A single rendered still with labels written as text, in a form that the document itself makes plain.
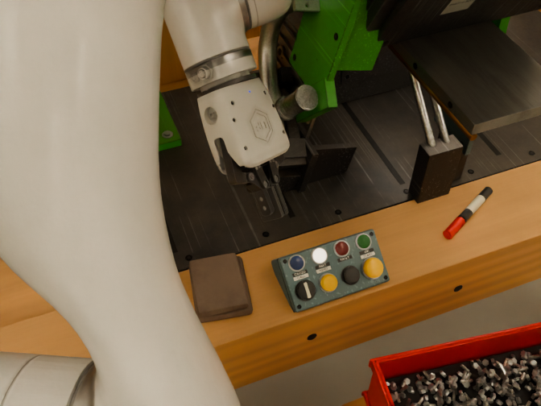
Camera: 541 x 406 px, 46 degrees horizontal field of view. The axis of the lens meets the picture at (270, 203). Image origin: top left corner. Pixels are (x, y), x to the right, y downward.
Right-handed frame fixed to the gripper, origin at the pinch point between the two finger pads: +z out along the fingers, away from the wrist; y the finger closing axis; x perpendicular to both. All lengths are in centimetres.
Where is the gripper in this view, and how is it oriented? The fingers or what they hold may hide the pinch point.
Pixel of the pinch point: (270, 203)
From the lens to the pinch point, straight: 79.0
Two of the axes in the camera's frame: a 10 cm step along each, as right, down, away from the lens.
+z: 3.5, 9.3, 1.3
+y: 5.4, -3.1, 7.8
